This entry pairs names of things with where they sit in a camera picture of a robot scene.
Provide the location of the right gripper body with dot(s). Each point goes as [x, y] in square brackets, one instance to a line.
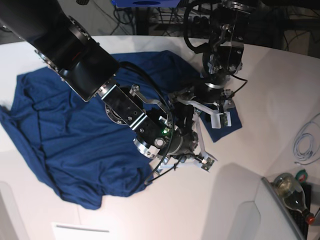
[184, 139]

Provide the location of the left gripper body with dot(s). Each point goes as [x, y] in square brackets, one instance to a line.
[207, 93]

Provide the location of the dark blue t-shirt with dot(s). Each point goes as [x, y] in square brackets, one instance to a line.
[71, 145]

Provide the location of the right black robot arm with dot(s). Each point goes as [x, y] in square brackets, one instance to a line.
[70, 51]

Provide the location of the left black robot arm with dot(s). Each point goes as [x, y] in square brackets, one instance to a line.
[222, 53]

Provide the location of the clear plastic bottle red cap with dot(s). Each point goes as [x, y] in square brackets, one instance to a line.
[292, 195]

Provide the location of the green tape roll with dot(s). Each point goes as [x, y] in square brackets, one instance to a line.
[301, 176]

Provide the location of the blue box with slot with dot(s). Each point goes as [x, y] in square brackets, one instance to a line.
[145, 3]

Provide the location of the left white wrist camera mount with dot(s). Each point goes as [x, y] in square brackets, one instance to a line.
[219, 112]

